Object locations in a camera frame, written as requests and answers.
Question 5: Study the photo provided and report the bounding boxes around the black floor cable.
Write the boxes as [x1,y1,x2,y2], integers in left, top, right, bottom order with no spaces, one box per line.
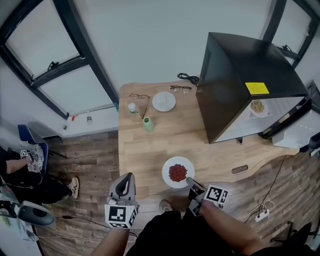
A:
[249,154,287,218]

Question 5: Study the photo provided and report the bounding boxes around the person's right forearm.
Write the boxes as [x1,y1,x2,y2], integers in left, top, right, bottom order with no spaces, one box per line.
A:
[199,199,266,256]

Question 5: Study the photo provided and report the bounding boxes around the white cable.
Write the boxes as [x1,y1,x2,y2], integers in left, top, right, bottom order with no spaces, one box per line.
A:
[243,199,275,223]

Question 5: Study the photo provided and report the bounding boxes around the grey rounded shell device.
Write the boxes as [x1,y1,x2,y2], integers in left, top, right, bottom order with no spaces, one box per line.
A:
[18,199,56,228]

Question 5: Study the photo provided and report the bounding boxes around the black-rimmed eyeglasses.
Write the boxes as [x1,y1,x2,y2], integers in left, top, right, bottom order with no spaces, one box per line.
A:
[170,84,193,95]

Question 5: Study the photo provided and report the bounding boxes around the person's left forearm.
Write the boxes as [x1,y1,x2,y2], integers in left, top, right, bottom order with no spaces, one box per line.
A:
[91,226,131,256]

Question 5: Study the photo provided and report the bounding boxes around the white grain plate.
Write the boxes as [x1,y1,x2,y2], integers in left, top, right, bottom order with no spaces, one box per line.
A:
[249,99,269,118]

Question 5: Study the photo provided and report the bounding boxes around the blue chair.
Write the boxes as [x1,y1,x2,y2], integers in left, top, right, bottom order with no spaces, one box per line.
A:
[17,124,50,176]

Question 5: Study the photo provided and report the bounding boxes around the pile of red beans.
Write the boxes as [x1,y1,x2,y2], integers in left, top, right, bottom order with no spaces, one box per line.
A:
[168,163,188,183]

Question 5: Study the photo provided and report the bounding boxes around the thin brown-rimmed eyeglasses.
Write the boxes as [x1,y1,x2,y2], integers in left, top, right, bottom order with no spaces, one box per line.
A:
[129,93,151,120]

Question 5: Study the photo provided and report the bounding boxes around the person's black clothing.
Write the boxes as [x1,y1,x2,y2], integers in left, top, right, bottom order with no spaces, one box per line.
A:
[126,209,313,256]

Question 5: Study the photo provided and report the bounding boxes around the black office chair base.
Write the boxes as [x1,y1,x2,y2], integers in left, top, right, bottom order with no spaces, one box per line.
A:
[269,221,320,251]

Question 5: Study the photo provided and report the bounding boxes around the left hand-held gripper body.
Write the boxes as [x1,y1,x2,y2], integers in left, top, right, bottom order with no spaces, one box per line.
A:
[104,198,140,230]

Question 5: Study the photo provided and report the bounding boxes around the black mini fridge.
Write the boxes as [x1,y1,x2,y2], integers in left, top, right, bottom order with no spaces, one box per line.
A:
[195,31,320,150]

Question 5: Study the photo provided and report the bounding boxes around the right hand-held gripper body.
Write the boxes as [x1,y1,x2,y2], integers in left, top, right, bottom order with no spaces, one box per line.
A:
[188,183,229,217]

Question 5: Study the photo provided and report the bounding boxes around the person's beige shoe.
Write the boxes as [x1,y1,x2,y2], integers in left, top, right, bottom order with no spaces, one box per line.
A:
[159,199,173,213]

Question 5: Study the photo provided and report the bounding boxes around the black-framed narrow window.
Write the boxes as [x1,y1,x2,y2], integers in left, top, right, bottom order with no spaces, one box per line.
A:
[261,0,313,70]

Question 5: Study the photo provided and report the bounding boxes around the white bean plate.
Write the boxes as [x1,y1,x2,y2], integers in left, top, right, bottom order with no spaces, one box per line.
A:
[161,156,196,189]

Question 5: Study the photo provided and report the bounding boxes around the white power strip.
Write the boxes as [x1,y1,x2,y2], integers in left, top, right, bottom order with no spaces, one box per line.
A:
[254,209,270,223]

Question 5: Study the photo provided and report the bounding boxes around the black-framed window with wide post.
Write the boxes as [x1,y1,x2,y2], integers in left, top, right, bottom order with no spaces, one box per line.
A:
[0,0,120,121]

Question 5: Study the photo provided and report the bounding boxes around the small white-capped bottle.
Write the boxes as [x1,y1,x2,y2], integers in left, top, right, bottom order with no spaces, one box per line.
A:
[127,102,140,115]

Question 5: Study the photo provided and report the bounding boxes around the green cup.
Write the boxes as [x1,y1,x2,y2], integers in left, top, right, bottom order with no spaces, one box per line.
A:
[142,116,155,133]

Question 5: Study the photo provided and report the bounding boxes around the patterned round cushion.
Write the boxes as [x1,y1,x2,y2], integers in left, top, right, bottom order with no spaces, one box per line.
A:
[26,144,45,173]

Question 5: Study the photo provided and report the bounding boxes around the pile of brown grains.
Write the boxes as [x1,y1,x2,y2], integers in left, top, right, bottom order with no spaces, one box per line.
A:
[250,99,265,113]

